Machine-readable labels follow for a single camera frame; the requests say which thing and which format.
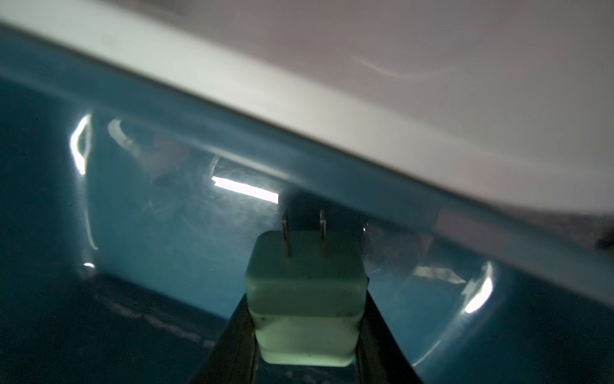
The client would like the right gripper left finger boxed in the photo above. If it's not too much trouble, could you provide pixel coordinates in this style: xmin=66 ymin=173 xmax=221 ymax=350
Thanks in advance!
xmin=188 ymin=294 xmax=259 ymax=384

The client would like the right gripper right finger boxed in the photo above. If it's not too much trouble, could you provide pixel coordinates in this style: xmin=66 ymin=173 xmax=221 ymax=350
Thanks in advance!
xmin=355 ymin=292 xmax=423 ymax=384

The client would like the green plug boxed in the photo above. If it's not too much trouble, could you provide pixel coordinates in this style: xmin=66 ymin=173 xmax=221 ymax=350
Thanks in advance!
xmin=245 ymin=211 xmax=368 ymax=367

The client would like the teal rectangular tray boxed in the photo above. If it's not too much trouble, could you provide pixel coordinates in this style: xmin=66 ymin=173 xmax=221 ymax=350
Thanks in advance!
xmin=1 ymin=27 xmax=613 ymax=383

